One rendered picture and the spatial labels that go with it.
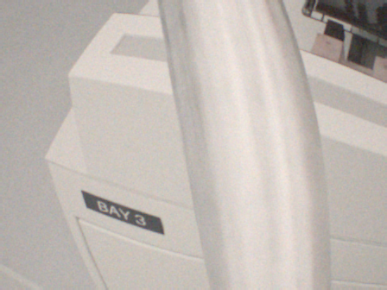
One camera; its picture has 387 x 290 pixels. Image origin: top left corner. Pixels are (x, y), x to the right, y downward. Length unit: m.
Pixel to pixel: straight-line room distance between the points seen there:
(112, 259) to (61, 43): 1.35
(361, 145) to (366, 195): 0.07
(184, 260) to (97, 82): 0.24
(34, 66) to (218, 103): 1.79
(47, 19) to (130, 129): 1.65
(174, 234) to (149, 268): 0.10
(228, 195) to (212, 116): 0.04
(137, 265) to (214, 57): 0.52
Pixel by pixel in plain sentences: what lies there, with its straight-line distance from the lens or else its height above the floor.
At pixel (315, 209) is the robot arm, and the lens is 0.59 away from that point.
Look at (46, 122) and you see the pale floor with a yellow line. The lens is 2.19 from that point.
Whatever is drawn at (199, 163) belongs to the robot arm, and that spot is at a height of 1.10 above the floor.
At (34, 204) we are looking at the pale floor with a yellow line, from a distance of 2.04.
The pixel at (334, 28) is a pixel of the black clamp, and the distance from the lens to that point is 0.98.
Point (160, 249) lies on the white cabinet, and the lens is 1.02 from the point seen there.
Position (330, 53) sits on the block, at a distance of 0.94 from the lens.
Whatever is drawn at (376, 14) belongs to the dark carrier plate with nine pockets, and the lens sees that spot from 1.03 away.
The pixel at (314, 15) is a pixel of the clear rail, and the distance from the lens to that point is 1.00.
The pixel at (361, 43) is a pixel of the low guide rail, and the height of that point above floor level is 0.85.
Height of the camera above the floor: 1.55
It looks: 48 degrees down
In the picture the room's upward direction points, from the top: 8 degrees counter-clockwise
